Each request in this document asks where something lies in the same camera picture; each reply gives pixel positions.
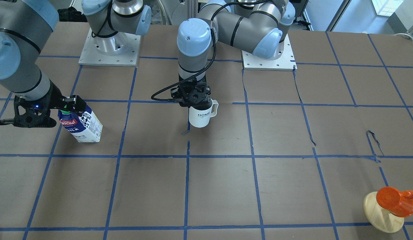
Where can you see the blue white milk carton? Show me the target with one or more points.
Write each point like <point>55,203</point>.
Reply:
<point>85,128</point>

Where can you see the orange cup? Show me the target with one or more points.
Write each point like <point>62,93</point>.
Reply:
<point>399,203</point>

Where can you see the white mug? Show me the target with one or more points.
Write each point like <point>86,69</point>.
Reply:
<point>200,116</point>

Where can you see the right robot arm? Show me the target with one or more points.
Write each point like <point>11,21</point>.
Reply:
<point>26,25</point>

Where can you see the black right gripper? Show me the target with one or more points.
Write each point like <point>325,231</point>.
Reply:
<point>55,98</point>

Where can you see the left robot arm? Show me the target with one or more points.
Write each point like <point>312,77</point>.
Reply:
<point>259,29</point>

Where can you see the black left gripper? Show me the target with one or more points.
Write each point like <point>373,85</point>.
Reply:
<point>206,91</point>

